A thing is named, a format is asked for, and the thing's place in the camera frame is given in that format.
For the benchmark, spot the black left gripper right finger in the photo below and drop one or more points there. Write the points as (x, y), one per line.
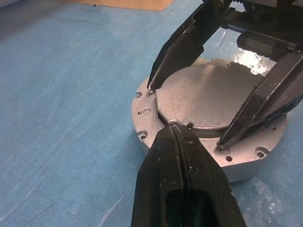
(208, 189)

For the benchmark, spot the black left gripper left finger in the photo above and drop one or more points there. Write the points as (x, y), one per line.
(156, 184)

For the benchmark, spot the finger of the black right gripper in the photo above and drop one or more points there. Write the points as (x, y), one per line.
(267, 101)
(182, 47)

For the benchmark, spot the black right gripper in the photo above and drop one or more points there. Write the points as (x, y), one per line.
(258, 26)

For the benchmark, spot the round silver motor lid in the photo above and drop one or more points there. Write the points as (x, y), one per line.
(208, 94)

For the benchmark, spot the blue plastic table cover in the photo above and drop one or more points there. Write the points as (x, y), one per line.
(59, 106)

